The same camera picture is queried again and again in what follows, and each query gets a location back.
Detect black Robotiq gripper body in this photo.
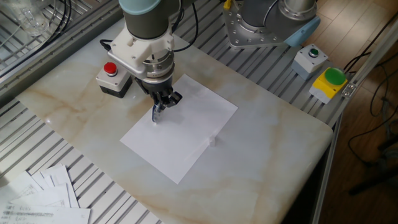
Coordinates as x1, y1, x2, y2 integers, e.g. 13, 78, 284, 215
134, 75, 174, 99

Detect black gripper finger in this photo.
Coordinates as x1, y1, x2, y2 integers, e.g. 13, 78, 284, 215
162, 91, 183, 109
151, 92, 164, 107

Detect small blue white pen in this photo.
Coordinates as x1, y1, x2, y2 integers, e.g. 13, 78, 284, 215
150, 101, 165, 124

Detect red emergency stop button box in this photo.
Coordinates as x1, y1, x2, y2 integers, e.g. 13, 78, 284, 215
95, 61, 133, 99

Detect silver robot mounting plate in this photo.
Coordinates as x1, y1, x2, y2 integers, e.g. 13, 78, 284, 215
222, 2, 295, 49

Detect marble pattern board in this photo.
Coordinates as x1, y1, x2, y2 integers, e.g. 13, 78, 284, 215
15, 17, 334, 224

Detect printed white paper sheet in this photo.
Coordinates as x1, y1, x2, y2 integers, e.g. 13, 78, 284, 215
0, 203, 91, 224
0, 170, 44, 206
40, 164, 80, 208

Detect grey box green button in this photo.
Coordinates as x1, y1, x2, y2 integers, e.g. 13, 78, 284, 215
290, 43, 329, 81

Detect yellow box green mushroom button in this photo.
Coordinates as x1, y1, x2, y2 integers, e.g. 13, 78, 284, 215
307, 67, 348, 105

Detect black tripod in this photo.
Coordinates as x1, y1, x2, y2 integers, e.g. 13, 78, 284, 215
348, 133, 398, 197

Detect black gripper cable bundle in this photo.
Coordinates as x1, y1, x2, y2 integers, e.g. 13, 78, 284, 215
99, 0, 200, 53

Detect aluminium frame post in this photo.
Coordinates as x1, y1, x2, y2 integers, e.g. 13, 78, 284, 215
340, 18, 398, 99

